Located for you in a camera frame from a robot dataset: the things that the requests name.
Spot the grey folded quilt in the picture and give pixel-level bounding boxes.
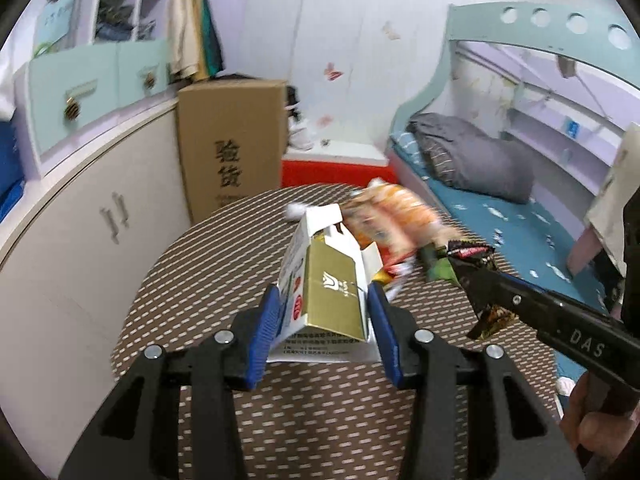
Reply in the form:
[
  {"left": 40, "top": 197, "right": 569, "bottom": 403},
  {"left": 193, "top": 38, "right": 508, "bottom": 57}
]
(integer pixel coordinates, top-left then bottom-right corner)
[{"left": 407, "top": 113, "right": 535, "bottom": 204}]

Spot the teal bunk bed frame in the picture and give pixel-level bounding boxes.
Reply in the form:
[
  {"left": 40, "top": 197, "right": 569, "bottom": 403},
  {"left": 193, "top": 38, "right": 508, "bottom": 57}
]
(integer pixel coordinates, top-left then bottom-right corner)
[{"left": 390, "top": 1, "right": 639, "bottom": 133}]

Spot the white gold paper carton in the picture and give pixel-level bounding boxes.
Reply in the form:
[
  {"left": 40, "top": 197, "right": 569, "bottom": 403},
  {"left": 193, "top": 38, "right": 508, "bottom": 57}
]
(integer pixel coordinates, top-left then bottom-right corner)
[{"left": 269, "top": 204, "right": 382, "bottom": 363}]

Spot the brown dotted tablecloth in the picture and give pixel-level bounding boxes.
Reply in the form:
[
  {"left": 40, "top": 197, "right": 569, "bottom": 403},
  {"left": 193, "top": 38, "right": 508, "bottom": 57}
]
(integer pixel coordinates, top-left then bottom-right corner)
[{"left": 109, "top": 182, "right": 561, "bottom": 480}]

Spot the dark snack wrapper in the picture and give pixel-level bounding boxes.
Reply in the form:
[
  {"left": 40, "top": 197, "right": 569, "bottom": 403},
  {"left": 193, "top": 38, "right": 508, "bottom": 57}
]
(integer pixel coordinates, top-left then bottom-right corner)
[{"left": 419, "top": 240, "right": 518, "bottom": 341}]

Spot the white cabinet with handles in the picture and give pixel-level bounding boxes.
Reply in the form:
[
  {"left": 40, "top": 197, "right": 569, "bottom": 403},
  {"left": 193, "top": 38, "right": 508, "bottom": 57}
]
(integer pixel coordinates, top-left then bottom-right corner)
[{"left": 1, "top": 102, "right": 190, "bottom": 478}]

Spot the red storage bench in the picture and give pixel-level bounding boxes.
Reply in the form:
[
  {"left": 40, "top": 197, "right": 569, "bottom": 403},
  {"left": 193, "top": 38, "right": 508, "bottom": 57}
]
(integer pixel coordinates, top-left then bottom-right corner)
[{"left": 281, "top": 140, "right": 398, "bottom": 188}]

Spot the orange snack bag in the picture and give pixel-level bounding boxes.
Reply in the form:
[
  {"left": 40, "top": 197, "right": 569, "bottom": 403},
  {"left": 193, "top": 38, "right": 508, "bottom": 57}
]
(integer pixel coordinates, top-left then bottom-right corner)
[{"left": 340, "top": 179, "right": 462, "bottom": 288}]

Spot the beige hanging shirt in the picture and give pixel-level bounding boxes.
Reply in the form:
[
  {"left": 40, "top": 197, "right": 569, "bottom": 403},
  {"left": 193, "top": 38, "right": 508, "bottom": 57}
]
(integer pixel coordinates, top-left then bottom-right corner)
[{"left": 566, "top": 124, "right": 640, "bottom": 275}]

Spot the tall cardboard box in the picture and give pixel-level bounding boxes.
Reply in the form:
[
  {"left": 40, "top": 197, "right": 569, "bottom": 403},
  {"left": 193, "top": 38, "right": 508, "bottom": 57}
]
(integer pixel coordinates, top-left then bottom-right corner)
[{"left": 177, "top": 79, "right": 288, "bottom": 223}]

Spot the teal drawer unit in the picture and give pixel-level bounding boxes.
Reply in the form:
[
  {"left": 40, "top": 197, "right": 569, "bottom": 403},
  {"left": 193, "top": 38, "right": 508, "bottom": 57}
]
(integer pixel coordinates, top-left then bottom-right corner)
[{"left": 13, "top": 40, "right": 175, "bottom": 180}]

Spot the hanging clothes bundle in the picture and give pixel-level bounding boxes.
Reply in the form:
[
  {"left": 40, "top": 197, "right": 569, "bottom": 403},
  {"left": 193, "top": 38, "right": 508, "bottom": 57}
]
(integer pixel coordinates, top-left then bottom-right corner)
[{"left": 167, "top": 0, "right": 224, "bottom": 82}]

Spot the teal bed mattress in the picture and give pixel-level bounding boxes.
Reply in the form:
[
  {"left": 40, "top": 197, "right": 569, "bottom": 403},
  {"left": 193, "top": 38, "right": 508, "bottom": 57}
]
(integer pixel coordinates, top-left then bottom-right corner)
[{"left": 388, "top": 132, "right": 605, "bottom": 311}]

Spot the white plastic bag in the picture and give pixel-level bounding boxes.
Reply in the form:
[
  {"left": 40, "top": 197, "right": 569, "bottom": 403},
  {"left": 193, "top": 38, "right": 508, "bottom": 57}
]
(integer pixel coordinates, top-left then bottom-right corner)
[{"left": 286, "top": 105, "right": 314, "bottom": 152}]

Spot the right hand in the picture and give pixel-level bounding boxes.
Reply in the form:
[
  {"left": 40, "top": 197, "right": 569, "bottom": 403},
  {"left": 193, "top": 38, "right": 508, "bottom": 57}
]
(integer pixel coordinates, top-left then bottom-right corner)
[{"left": 559, "top": 372, "right": 639, "bottom": 464}]

